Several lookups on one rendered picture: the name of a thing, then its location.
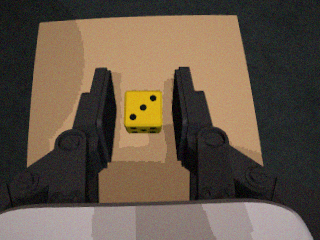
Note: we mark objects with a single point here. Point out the yellow die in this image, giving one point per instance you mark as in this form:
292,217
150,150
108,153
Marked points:
143,111

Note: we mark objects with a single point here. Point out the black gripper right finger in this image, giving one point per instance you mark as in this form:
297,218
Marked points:
215,166

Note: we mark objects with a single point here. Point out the tan mat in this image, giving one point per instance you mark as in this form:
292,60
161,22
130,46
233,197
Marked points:
142,54

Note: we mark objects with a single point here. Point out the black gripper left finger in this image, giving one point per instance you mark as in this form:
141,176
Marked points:
79,153

